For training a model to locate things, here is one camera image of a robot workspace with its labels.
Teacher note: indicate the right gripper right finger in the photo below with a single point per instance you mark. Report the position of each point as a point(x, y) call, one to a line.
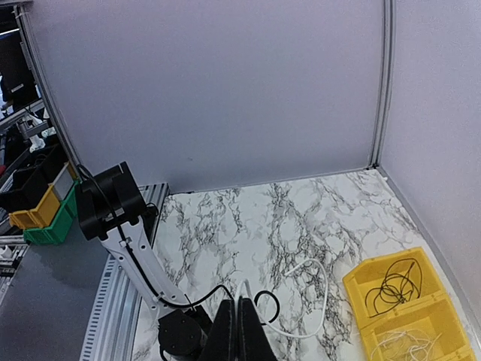
point(253, 344)

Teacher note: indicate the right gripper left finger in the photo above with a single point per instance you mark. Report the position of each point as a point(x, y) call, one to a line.
point(221, 342)

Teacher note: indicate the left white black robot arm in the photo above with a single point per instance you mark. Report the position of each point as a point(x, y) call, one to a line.
point(111, 209)

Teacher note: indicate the left yellow bin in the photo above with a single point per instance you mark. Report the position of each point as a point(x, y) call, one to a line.
point(380, 285)

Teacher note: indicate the middle yellow bin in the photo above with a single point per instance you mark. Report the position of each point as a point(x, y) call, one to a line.
point(430, 331)

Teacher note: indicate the green storage bin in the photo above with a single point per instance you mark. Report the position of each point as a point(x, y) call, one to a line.
point(57, 231)

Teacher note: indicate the yellow background storage bin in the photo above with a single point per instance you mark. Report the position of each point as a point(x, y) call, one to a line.
point(47, 207)

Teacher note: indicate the black background storage bins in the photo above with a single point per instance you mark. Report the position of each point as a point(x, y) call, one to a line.
point(32, 179)

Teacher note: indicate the aluminium front frame rail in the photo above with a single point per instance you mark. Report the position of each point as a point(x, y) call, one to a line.
point(120, 326)

